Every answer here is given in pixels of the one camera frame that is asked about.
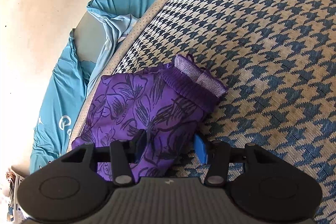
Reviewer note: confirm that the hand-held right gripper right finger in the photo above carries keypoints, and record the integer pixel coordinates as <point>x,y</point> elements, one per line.
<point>199,148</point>

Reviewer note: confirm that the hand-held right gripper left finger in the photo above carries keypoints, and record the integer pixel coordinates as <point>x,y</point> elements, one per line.
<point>140,144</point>

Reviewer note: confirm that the purple floral shirt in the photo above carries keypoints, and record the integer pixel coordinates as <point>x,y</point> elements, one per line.
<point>131,103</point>

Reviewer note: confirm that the pale blue cloth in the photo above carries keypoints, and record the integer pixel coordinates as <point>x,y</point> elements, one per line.
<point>118,27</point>

